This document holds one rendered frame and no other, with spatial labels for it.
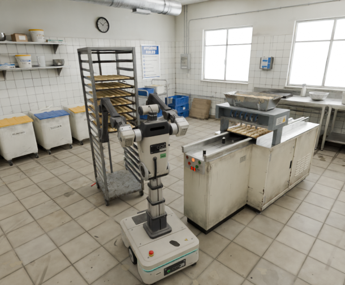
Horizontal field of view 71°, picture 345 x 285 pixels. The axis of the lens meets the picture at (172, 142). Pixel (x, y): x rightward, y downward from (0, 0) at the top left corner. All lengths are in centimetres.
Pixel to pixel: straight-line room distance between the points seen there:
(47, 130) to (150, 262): 349
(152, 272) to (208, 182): 88
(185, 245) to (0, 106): 423
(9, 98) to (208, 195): 415
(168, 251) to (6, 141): 347
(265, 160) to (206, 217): 85
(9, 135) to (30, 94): 106
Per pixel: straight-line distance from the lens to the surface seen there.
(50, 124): 493
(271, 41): 612
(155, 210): 210
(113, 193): 309
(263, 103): 259
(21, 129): 479
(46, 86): 552
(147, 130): 174
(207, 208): 241
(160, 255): 208
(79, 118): 514
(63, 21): 575
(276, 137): 267
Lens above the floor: 174
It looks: 20 degrees down
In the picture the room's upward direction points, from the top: 1 degrees counter-clockwise
